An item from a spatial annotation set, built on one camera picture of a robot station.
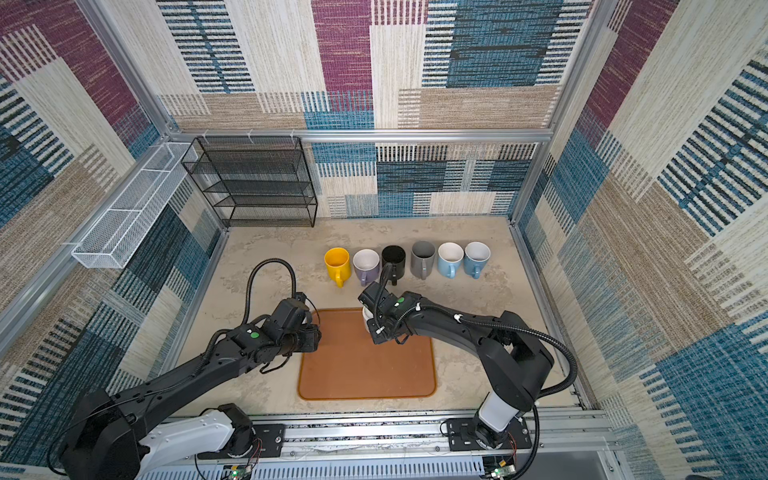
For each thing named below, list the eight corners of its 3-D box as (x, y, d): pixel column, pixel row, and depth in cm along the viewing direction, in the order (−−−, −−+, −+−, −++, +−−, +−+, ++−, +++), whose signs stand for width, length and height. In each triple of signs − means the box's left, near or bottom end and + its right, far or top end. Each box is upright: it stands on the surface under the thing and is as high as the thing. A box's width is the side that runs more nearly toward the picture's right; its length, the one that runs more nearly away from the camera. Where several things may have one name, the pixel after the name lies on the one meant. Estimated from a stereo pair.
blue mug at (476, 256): (453, 273, 106) (458, 255, 98) (466, 255, 111) (472, 236, 103) (474, 285, 103) (481, 267, 95) (487, 266, 108) (494, 247, 100)
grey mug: (411, 285, 103) (413, 267, 95) (409, 259, 110) (411, 240, 102) (434, 285, 103) (438, 267, 95) (431, 259, 110) (435, 240, 102)
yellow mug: (326, 291, 102) (321, 275, 95) (330, 264, 109) (326, 247, 102) (349, 291, 102) (346, 275, 95) (352, 264, 109) (349, 247, 102)
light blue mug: (438, 286, 103) (442, 269, 95) (435, 260, 110) (438, 242, 102) (461, 286, 103) (467, 269, 95) (457, 260, 110) (462, 242, 102)
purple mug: (353, 291, 103) (350, 275, 95) (355, 265, 110) (353, 248, 102) (379, 291, 103) (379, 274, 95) (380, 265, 110) (379, 248, 102)
